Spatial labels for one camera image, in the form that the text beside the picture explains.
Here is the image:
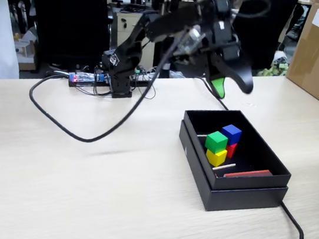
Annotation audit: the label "controller circuit board blue terminals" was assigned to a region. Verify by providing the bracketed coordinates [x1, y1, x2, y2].
[68, 68, 108, 87]

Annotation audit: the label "beige drawer cabinet with lock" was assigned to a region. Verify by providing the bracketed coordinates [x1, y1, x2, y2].
[108, 5, 161, 66]

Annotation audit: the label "black box tray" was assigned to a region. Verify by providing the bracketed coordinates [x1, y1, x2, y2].
[174, 101, 301, 201]

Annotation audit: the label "red flat plank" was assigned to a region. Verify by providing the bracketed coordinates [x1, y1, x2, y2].
[223, 163, 274, 185]

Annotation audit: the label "thick black table cable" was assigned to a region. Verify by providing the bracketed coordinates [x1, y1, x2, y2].
[171, 76, 319, 239]

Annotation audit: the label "black mesh office chair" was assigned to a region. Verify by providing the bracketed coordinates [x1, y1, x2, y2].
[16, 0, 117, 84]

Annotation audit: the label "yellow wooden cube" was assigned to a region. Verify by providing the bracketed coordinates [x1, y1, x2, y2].
[204, 146, 228, 168]

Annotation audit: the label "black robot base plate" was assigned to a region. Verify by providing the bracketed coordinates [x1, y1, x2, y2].
[67, 68, 154, 100]

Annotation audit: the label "green wooden cube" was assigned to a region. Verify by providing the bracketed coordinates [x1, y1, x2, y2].
[204, 129, 230, 155]

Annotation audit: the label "black office chair chrome arms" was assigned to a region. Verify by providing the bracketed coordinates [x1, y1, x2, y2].
[222, 0, 306, 82]

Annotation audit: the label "black white jointed pole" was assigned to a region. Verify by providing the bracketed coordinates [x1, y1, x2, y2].
[153, 0, 183, 80]

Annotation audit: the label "blue wooden cube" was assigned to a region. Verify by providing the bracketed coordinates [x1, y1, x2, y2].
[219, 122, 244, 146]

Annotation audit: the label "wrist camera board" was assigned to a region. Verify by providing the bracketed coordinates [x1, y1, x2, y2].
[174, 22, 206, 58]

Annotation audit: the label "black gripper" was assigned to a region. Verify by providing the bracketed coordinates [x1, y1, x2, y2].
[197, 15, 263, 105]

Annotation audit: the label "green yellow toys on floor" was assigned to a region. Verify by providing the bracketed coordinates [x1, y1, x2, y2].
[260, 49, 291, 80]

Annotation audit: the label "black open box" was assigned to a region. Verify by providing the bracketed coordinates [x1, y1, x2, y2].
[168, 119, 296, 223]

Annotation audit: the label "white box on floor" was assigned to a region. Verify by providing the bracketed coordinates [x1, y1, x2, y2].
[11, 31, 41, 73]

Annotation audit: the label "thick black camera cable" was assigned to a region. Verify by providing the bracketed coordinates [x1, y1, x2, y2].
[22, 7, 191, 155]

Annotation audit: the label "white small stick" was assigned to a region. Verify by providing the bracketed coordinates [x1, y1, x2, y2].
[211, 160, 237, 174]

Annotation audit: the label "red wooden cube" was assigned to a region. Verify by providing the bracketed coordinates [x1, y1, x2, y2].
[224, 141, 238, 160]

